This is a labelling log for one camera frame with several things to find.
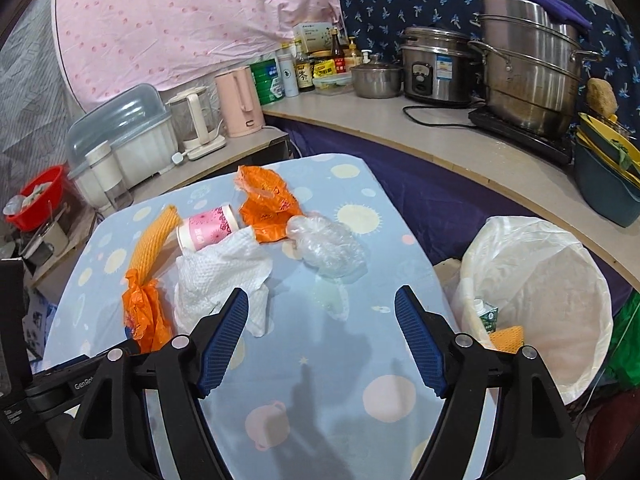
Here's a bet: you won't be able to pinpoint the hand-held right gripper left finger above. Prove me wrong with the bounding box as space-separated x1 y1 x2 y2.
59 286 250 480

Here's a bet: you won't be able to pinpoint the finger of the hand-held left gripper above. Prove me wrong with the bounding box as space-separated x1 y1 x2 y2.
47 327 143 379

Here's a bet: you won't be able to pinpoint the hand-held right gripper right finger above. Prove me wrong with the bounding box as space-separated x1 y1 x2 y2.
394 285 587 480

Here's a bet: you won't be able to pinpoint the white paper towel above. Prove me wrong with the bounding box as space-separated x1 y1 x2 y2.
173 226 274 337

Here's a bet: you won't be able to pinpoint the green white milk carton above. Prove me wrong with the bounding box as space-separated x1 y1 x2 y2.
469 298 502 349

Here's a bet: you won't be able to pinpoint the large orange plastic bag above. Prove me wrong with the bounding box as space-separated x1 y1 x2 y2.
122 267 175 355

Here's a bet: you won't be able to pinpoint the orange foam net sleeve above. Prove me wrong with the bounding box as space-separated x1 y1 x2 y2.
489 324 527 352
129 204 183 282

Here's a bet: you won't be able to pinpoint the pink white paper cup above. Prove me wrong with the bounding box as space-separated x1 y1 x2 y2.
175 203 242 254

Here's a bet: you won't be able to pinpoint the clear plastic bag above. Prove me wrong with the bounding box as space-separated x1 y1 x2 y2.
285 213 369 279

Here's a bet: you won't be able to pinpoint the waste bin with white liner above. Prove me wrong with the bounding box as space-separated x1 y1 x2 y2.
451 215 615 407

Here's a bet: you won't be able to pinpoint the small orange plastic bag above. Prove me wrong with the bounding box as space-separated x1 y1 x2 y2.
234 164 304 244

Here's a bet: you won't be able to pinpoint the blue dotted blanket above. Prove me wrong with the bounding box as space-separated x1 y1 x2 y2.
42 152 462 480

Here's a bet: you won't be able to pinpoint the red plastic basin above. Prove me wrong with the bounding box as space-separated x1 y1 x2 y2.
3 164 69 233

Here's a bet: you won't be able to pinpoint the dark purple cloth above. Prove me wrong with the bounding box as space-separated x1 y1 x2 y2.
262 114 640 302

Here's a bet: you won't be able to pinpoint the white tumbler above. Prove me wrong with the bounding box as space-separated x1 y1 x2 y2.
84 140 134 212

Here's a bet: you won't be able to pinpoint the green plastic bag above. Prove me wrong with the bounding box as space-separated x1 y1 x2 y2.
606 289 640 392

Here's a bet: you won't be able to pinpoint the glass electric kettle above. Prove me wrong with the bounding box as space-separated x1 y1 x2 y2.
166 85 227 162

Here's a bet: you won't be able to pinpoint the black induction cooker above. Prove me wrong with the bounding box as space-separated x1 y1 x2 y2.
468 104 574 167

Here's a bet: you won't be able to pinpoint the dish box with translucent lid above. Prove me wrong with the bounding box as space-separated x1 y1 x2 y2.
65 84 179 207

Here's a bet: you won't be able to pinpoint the teal plastic basin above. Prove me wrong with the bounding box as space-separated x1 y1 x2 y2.
573 142 640 229

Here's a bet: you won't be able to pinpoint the pink electric kettle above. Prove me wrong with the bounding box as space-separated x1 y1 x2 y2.
214 65 265 139

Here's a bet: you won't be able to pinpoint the small steel pot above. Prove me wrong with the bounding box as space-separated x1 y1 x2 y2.
349 52 405 100

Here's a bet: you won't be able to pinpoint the green tin can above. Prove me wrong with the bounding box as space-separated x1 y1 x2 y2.
249 58 284 106

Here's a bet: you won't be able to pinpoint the grey patterned cloth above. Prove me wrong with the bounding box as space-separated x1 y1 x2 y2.
0 0 83 202

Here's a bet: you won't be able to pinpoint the steel rice cooker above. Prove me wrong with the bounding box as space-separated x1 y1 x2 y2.
398 26 484 107

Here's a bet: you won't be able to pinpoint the clear food container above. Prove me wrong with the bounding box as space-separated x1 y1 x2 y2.
313 72 354 96

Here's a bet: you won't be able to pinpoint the white bottle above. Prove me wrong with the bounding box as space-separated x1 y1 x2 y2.
276 53 300 97

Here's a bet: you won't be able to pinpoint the green vegetable leaves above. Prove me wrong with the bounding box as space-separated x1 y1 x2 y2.
614 142 636 172

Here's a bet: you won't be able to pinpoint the brown sauce bottle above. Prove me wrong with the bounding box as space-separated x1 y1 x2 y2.
293 52 316 94

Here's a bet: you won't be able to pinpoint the steel steamer pot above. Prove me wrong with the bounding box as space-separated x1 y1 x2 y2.
466 0 604 142

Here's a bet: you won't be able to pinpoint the yellow label jar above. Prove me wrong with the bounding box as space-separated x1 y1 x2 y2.
312 52 337 79

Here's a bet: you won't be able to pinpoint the dark soy sauce bottle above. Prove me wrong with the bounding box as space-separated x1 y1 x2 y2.
329 28 347 75

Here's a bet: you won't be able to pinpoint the brown loofah sponge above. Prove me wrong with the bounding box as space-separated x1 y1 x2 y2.
585 77 619 119

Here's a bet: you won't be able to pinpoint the beige cardboard box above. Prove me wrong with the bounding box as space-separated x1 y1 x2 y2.
292 22 336 56

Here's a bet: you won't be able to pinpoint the pink dotted sheet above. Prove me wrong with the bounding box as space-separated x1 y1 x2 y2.
54 0 347 112

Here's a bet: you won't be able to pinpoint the navy printed cloth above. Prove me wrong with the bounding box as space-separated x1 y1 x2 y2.
338 0 640 127

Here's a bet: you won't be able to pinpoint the purple towel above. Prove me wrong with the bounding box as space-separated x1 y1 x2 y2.
494 0 594 29

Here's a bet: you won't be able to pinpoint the black power cord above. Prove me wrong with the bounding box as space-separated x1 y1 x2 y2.
402 104 474 129

